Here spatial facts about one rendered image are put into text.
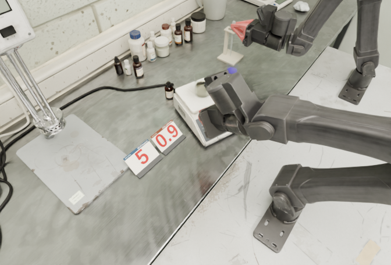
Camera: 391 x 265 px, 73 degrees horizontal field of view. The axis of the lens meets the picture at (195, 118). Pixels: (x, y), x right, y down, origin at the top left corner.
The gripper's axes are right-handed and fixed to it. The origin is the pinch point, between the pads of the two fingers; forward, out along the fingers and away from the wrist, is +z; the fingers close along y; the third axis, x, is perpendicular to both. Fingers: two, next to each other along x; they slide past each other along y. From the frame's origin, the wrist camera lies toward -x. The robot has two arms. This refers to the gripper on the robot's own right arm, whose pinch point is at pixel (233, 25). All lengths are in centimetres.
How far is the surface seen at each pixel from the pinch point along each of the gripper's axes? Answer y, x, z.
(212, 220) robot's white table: 59, 15, -33
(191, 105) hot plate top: 37.9, 5.7, -9.8
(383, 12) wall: -114, 28, -40
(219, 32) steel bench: -13.6, 14.5, 14.5
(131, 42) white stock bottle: 25.4, 5.6, 29.3
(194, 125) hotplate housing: 41.1, 9.5, -13.2
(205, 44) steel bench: -1.9, 14.5, 14.0
